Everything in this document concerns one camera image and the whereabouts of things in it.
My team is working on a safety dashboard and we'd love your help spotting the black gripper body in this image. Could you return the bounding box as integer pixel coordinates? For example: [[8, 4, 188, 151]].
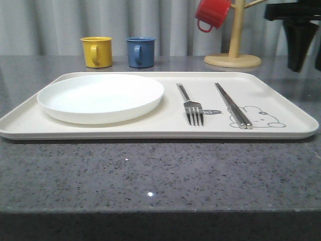
[[264, 0, 320, 21]]

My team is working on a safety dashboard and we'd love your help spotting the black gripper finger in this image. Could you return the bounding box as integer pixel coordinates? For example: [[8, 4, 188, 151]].
[[283, 20, 319, 72]]

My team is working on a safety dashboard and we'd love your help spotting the silver metal fork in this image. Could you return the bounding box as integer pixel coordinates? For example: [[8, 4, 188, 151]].
[[176, 83, 204, 127]]

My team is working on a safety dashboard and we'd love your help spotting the white round plate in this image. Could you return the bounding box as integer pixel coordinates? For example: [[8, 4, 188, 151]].
[[37, 74, 165, 125]]

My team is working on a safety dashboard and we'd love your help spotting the wooden mug tree stand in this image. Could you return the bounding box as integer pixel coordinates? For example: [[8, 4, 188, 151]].
[[204, 0, 265, 68]]

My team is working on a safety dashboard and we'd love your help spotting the cream rabbit print tray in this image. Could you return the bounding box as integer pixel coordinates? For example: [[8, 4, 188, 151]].
[[1, 72, 319, 140]]

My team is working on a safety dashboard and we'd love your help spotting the red mug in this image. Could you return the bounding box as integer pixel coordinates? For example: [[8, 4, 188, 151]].
[[195, 0, 232, 33]]

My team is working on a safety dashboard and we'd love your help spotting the blue mug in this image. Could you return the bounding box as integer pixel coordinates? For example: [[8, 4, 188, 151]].
[[126, 37, 155, 68]]

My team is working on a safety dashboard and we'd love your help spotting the yellow mug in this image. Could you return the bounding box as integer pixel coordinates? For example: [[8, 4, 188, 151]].
[[80, 37, 113, 68]]

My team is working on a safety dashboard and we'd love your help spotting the grey curtain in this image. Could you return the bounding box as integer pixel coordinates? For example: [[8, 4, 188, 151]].
[[0, 0, 321, 57]]

